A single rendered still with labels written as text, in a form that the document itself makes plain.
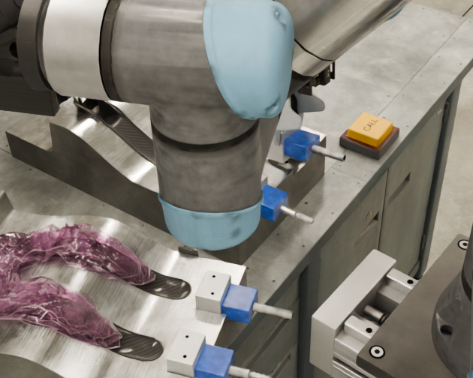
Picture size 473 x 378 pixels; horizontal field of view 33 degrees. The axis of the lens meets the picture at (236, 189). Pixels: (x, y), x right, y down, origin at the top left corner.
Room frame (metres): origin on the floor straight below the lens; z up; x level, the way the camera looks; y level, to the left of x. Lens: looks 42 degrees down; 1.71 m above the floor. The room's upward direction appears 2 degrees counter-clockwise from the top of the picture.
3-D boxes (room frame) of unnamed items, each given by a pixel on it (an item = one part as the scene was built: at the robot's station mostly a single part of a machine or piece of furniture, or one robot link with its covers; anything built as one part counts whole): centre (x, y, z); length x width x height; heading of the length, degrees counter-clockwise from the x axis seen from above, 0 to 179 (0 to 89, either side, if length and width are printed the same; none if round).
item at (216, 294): (0.71, -0.01, 0.86); 0.13 x 0.05 x 0.05; 71
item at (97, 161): (1.08, 0.13, 0.87); 0.50 x 0.26 x 0.14; 54
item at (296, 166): (0.99, -0.09, 0.87); 0.05 x 0.05 x 0.04; 54
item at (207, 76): (0.44, 0.02, 1.43); 0.11 x 0.08 x 0.09; 75
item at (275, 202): (0.87, -0.06, 0.89); 0.13 x 0.05 x 0.05; 53
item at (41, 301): (0.75, 0.26, 0.90); 0.26 x 0.18 x 0.08; 71
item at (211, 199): (0.46, 0.02, 1.33); 0.11 x 0.08 x 0.11; 165
